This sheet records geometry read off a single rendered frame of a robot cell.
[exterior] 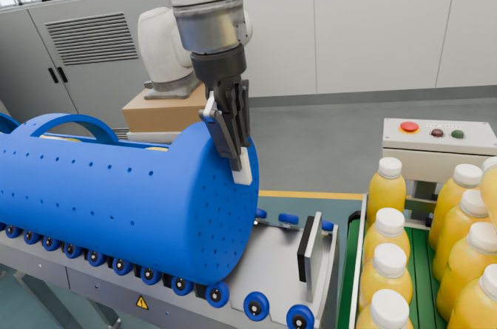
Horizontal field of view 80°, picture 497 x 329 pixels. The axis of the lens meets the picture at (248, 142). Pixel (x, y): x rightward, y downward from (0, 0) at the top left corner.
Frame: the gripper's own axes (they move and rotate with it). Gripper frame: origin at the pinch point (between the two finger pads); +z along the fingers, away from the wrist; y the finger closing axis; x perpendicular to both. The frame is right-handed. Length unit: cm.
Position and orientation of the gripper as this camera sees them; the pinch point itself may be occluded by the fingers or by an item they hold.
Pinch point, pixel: (239, 165)
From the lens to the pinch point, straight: 50.9
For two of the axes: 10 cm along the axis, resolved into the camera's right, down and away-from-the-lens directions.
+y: 3.7, -5.2, 7.7
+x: -9.2, -0.7, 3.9
